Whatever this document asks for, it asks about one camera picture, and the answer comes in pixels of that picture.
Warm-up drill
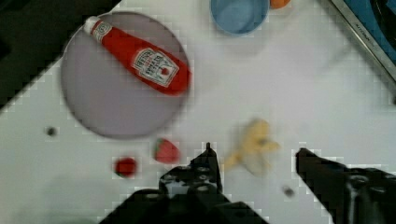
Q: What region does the orange fruit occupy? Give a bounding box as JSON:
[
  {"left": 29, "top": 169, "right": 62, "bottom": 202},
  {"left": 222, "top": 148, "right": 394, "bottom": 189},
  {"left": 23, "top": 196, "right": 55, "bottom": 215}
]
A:
[{"left": 270, "top": 0, "right": 290, "bottom": 9}]

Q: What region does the black toaster oven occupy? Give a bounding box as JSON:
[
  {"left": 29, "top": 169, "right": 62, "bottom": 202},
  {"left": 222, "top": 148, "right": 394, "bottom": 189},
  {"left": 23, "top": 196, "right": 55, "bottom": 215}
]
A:
[{"left": 329, "top": 0, "right": 396, "bottom": 82}]

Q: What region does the dark red toy strawberry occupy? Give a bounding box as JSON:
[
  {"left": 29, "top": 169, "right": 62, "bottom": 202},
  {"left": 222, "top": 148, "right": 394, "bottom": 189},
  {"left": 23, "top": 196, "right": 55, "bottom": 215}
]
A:
[{"left": 114, "top": 158, "right": 137, "bottom": 177}]

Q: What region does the peeled yellow toy banana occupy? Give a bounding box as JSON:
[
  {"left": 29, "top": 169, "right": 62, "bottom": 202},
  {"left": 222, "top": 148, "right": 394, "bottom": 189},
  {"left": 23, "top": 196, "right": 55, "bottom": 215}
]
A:
[{"left": 223, "top": 119, "right": 280, "bottom": 176}]

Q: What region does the grey round plate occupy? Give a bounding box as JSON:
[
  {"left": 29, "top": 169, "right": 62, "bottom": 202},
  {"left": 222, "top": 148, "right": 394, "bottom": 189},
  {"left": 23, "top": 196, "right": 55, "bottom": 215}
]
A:
[{"left": 61, "top": 12, "right": 189, "bottom": 139}]

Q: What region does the light red toy strawberry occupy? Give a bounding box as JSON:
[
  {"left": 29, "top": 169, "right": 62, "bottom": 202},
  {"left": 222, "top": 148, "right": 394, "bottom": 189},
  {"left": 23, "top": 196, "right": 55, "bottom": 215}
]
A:
[{"left": 154, "top": 138, "right": 180, "bottom": 164}]

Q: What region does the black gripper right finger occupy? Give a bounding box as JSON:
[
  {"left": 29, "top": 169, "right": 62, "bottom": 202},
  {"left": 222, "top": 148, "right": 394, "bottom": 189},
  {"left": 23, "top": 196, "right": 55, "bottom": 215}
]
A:
[{"left": 295, "top": 148, "right": 396, "bottom": 224}]

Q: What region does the red ketchup bottle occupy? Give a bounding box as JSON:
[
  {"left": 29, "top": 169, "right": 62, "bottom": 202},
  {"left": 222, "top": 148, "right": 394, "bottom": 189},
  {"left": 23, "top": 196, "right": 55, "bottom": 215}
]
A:
[{"left": 83, "top": 17, "right": 191, "bottom": 95}]

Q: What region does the blue bowl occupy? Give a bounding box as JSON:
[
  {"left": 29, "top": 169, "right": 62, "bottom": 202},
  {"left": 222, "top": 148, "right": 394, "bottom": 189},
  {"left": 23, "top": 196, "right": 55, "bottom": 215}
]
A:
[{"left": 209, "top": 0, "right": 270, "bottom": 35}]

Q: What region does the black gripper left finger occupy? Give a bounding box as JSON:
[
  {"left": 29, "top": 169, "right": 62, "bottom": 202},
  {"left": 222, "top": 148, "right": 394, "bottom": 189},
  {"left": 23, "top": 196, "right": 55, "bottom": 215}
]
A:
[{"left": 159, "top": 143, "right": 223, "bottom": 198}]

